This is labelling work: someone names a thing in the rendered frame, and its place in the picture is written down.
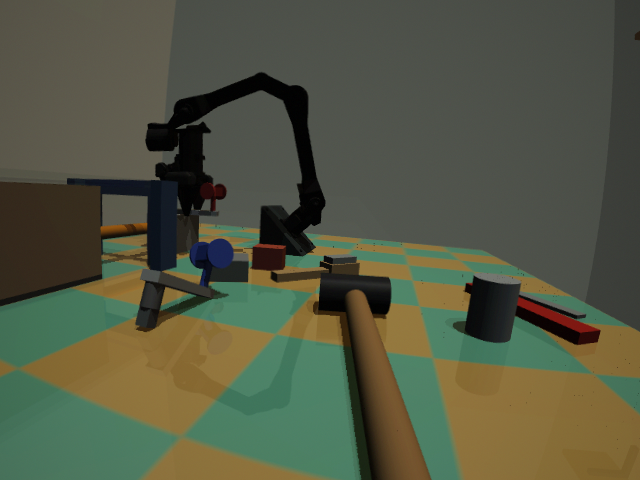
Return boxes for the grey cylinder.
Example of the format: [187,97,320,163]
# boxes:
[465,273,521,343]

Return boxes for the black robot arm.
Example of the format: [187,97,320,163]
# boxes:
[145,72,325,238]

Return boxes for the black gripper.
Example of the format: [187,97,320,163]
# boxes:
[164,149,213,216]

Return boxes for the black mallet with brown handle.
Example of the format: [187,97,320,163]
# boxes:
[318,273,431,480]

